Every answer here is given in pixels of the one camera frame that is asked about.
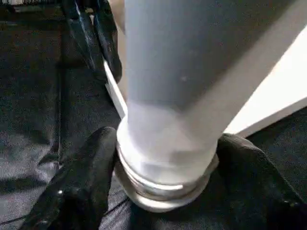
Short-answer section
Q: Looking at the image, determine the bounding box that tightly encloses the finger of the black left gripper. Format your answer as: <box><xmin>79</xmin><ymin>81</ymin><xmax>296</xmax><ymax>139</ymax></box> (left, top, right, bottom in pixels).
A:
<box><xmin>61</xmin><ymin>0</ymin><xmax>107</xmax><ymax>82</ymax></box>
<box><xmin>93</xmin><ymin>0</ymin><xmax>123</xmax><ymax>83</ymax></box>

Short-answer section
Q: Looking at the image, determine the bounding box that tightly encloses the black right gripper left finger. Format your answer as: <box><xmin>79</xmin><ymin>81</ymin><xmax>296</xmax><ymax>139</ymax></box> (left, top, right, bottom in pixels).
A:
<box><xmin>19</xmin><ymin>126</ymin><xmax>118</xmax><ymax>230</ymax></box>

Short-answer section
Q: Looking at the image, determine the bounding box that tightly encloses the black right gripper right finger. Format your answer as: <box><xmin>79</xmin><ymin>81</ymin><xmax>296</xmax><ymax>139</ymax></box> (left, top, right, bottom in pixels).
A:
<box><xmin>211</xmin><ymin>133</ymin><xmax>307</xmax><ymax>230</ymax></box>

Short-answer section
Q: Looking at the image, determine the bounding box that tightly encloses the white plastic table leg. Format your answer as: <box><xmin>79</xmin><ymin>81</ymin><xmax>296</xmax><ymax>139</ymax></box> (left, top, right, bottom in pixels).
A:
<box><xmin>115</xmin><ymin>0</ymin><xmax>307</xmax><ymax>200</ymax></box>

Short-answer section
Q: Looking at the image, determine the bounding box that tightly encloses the white plastic table top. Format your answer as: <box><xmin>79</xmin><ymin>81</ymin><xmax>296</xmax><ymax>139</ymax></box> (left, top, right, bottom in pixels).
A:
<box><xmin>104</xmin><ymin>0</ymin><xmax>307</xmax><ymax>213</ymax></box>

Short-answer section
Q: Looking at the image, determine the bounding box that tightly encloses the black table mat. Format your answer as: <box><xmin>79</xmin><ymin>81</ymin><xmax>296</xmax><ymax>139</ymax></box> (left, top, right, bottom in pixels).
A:
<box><xmin>0</xmin><ymin>5</ymin><xmax>307</xmax><ymax>230</ymax></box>

